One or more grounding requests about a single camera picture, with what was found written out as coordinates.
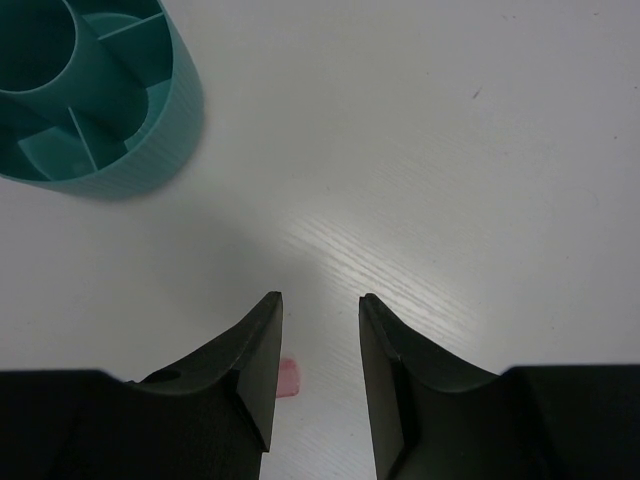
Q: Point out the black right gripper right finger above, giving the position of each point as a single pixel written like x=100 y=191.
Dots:
x=432 y=414

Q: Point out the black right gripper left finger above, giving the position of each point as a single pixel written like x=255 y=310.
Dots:
x=209 y=415

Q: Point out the pink highlighter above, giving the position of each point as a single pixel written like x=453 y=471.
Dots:
x=289 y=379

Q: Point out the teal round divided organizer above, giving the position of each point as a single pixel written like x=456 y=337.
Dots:
x=99 y=99

